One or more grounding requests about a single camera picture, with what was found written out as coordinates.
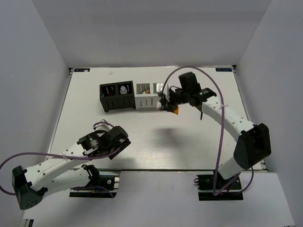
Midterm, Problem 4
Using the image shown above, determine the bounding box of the orange sunscreen tube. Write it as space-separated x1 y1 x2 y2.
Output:
173 106 179 115

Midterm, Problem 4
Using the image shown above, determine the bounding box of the clear plastic bottle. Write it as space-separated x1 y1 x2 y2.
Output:
120 86 128 95

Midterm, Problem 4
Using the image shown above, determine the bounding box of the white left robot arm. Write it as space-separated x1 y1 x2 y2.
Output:
12 126 131 210

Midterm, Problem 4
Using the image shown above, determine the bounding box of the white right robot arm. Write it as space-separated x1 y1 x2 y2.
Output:
156 72 272 189

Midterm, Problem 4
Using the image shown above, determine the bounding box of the white slotted organizer box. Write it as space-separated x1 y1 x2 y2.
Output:
134 83 161 110

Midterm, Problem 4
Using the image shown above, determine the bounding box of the black slotted organizer box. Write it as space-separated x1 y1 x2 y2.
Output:
99 81 136 112

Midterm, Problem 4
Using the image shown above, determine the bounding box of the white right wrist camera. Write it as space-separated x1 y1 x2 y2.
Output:
155 83 169 95

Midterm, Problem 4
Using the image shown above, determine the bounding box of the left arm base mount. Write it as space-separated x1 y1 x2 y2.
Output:
69 165 120 199

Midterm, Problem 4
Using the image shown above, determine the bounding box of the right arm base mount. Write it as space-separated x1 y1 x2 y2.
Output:
194 174 243 201

